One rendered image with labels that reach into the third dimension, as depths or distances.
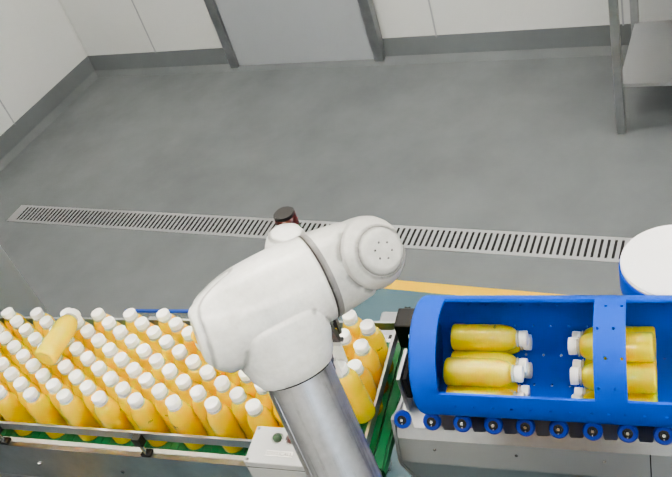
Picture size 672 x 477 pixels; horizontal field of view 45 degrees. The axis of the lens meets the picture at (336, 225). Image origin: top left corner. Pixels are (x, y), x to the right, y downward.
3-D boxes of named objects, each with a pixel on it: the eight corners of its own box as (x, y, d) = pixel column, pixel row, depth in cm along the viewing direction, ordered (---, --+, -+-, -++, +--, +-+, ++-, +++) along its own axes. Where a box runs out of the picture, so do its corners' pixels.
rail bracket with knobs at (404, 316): (424, 356, 223) (416, 331, 217) (399, 356, 226) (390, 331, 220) (430, 329, 230) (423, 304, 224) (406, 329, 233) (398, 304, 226)
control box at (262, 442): (335, 493, 186) (322, 467, 180) (257, 485, 193) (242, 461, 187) (346, 455, 193) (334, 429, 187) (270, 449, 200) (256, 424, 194)
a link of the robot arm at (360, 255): (363, 202, 128) (287, 239, 125) (398, 189, 111) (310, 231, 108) (399, 277, 129) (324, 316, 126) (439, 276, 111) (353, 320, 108)
